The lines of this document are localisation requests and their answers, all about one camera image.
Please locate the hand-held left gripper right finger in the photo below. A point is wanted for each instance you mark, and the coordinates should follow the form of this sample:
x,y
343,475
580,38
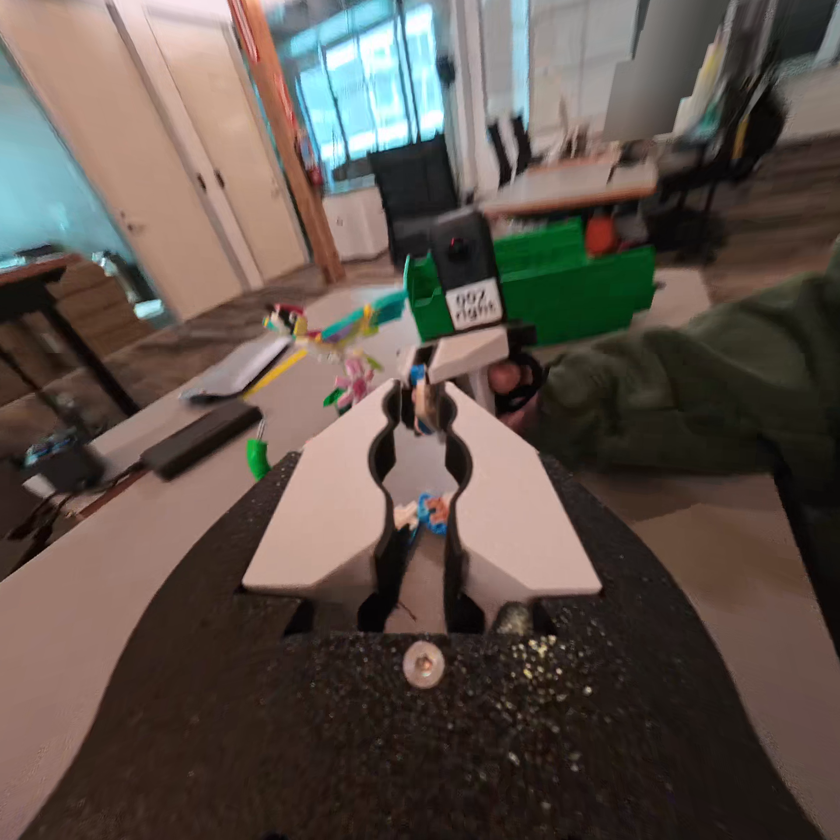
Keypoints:
x,y
518,518

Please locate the small blue white lego assembly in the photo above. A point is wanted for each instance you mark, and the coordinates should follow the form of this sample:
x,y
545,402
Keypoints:
x,y
420,400

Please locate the large window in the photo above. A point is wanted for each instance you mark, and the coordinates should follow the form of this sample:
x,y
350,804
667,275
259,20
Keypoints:
x,y
374,85

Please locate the person's right hand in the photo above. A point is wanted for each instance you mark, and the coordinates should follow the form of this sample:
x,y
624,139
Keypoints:
x,y
505,377

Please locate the glass partition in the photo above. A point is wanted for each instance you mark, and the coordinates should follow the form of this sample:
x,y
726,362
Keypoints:
x,y
46,184

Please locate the red fire extinguisher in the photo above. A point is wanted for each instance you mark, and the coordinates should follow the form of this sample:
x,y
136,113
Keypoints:
x,y
315,174

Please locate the blue orange lego piece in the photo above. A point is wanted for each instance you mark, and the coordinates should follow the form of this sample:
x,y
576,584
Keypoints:
x,y
436,512

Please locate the black side table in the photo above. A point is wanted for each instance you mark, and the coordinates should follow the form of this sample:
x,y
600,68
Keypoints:
x,y
39,289

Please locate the wooden edged desk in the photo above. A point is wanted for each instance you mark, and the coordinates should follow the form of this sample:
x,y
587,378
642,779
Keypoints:
x,y
571,184

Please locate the dark stand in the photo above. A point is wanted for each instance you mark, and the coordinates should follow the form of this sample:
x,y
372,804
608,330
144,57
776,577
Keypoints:
x,y
722,184

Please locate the orange round object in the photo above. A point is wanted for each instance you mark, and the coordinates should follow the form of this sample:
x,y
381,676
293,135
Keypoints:
x,y
600,236

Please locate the beige door with black hinges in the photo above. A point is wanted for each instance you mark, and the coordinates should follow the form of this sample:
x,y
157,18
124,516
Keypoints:
x,y
236,144

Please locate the colourful lego bird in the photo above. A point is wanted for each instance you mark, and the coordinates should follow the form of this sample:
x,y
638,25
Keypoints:
x,y
341,328

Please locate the wooden post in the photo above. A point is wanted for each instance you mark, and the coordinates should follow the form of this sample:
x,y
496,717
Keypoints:
x,y
295,151

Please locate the person's right forearm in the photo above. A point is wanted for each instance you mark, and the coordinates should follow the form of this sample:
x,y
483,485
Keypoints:
x,y
689,394

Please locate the black flat box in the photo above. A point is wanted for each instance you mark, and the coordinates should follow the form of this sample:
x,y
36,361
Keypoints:
x,y
200,436

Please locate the green plastic bin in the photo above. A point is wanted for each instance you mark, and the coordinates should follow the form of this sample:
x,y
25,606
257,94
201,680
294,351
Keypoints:
x,y
577,295

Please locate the green lego base with flowers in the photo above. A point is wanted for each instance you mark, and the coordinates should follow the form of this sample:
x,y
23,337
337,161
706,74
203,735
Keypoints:
x,y
259,456

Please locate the yellow strip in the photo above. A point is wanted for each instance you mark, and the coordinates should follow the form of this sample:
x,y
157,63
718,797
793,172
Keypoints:
x,y
275,377

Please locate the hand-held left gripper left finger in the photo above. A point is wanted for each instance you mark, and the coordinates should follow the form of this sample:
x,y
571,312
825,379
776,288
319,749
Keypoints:
x,y
315,512

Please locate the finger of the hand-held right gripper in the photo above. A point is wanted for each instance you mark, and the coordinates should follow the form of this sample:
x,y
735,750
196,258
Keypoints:
x,y
413,361
469,354

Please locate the black office chair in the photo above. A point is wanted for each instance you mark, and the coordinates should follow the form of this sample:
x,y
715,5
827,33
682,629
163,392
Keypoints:
x,y
413,190

